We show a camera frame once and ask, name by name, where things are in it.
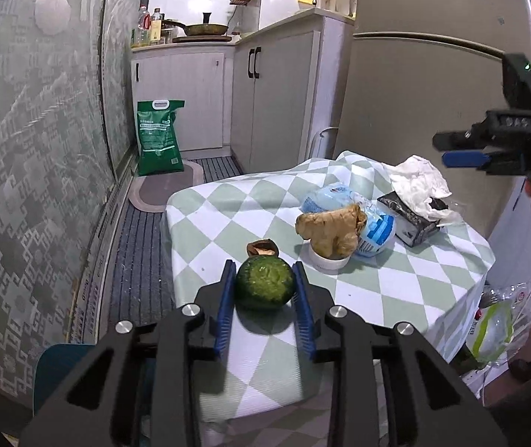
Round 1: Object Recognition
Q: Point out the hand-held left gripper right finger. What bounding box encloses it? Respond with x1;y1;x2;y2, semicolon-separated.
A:
292;261;511;447

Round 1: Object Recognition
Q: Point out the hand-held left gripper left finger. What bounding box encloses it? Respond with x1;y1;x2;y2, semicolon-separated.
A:
18;260;238;447

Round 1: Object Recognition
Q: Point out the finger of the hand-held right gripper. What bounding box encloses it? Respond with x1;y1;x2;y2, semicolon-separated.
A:
433;128;487;150
441;150;494;171

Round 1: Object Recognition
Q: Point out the green round fruit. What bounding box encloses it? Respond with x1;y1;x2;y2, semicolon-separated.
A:
234;257;295;312

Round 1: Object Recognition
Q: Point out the blue white tissue packet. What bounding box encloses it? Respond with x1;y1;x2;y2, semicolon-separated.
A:
300;183;396;259

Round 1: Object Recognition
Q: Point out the teal trash bin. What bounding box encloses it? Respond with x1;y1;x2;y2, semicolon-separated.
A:
33;343;96;417

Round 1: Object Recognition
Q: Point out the crumpled white tissue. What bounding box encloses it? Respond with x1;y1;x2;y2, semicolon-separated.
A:
389;155;462;224

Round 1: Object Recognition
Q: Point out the white round bowl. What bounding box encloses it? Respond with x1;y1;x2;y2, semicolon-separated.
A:
308;242;354;275

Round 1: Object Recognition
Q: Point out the beige refrigerator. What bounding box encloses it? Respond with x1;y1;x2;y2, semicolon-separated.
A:
337;0;531;247

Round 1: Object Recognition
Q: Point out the brown nut shell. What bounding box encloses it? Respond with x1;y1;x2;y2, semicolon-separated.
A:
246;240;279;258

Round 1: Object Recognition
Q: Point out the black tissue box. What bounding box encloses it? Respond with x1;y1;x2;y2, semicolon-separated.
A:
377;191;450;248

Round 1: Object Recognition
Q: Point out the ginger root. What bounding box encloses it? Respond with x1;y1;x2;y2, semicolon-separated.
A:
295;203;369;260

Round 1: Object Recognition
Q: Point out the green white checkered tablecloth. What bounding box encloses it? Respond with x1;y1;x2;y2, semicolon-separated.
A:
160;150;496;435

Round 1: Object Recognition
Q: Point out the striped grey floor mat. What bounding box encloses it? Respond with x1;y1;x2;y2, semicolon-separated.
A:
107;156;245;327

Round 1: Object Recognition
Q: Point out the white chair back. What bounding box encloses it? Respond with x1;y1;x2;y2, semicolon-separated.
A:
308;127;341;160

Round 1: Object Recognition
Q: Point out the oval grey floor mat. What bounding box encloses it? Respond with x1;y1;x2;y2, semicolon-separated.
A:
128;159;205;213

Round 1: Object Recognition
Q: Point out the clear plastic bag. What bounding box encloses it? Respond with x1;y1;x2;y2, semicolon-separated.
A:
465;283;531;368

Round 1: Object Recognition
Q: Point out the white kitchen cabinet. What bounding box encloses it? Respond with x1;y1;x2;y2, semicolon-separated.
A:
130;9;355;174

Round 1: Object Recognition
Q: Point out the green rice bag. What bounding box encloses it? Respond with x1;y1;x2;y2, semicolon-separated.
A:
136;99;187;178

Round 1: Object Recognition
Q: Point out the patterned glass sliding door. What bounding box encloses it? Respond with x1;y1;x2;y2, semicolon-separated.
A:
0;0;151;413

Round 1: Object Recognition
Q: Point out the frying pan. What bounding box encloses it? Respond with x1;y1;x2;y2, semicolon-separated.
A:
165;11;230;37

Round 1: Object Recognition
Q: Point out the cooking oil bottle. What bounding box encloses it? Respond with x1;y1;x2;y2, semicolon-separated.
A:
137;6;151;47
150;8;164;45

